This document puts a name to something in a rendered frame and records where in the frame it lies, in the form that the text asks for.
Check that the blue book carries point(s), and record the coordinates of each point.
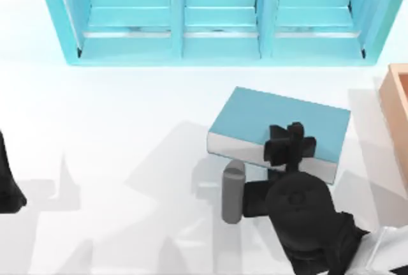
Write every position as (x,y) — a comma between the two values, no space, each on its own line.
(248,115)

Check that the salmon-coloured shallow box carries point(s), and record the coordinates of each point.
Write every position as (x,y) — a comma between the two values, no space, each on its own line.
(395,118)

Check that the light blue rack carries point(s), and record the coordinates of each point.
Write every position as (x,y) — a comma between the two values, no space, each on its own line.
(220,48)

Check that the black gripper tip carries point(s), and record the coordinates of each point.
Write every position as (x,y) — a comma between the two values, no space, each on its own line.
(8,192)

